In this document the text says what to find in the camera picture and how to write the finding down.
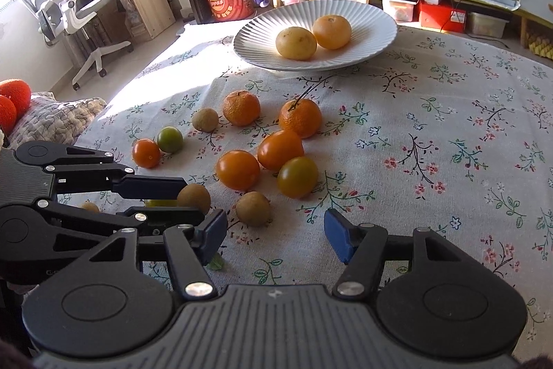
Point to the small brown kiwi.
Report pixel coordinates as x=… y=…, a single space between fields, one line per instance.
x=205 y=120
x=254 y=209
x=195 y=198
x=90 y=207

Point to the red storage box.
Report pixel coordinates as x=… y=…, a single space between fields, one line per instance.
x=440 y=16

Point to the floral tablecloth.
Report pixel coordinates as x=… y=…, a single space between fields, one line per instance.
x=432 y=179

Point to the white office chair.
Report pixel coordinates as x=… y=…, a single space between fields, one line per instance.
x=93 y=3

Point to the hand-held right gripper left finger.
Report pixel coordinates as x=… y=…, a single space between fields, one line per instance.
x=214 y=233

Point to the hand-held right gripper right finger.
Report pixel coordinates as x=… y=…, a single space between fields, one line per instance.
x=337 y=235

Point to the yellow bumpy tray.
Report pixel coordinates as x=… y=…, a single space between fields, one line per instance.
x=542 y=45

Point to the clear box with black lid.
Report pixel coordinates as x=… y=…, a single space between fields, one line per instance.
x=398 y=6

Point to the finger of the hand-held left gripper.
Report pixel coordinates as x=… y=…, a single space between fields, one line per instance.
x=147 y=187
x=164 y=217

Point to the small green tomato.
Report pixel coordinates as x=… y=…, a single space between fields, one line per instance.
x=170 y=139

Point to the small yellow tomato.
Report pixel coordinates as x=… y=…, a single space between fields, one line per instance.
x=160 y=203

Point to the green leaf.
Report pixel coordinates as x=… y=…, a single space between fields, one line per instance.
x=217 y=262

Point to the orange tomato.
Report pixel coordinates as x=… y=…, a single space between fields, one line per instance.
x=280 y=148
x=237 y=170

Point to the small red-orange tomato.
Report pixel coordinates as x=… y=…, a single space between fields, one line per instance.
x=146 y=153

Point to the grey quilted cushion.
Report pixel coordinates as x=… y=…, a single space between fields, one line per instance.
x=52 y=118

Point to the orange knitted plush fruit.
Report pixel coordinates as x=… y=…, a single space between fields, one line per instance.
x=17 y=92
x=6 y=112

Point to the white ribbed plate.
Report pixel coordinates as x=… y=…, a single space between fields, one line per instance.
x=259 y=38

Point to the stemless mandarin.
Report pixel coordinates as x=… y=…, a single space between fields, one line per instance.
x=241 y=108

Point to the green-orange tomato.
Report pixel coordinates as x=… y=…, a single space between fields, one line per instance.
x=298 y=178

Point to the pale orange fruit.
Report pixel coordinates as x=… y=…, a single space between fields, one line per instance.
x=332 y=31

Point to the mandarin with stem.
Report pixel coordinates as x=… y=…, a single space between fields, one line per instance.
x=301 y=119

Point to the yellow round fruit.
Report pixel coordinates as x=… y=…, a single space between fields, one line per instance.
x=296 y=44

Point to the clear plastic box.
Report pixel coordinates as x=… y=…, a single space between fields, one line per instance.
x=488 y=25

